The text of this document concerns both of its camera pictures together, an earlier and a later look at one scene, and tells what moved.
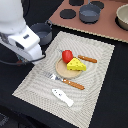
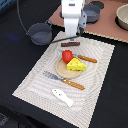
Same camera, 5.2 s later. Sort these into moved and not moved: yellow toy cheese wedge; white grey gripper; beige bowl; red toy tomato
Moved: white grey gripper
Not moved: red toy tomato; yellow toy cheese wedge; beige bowl
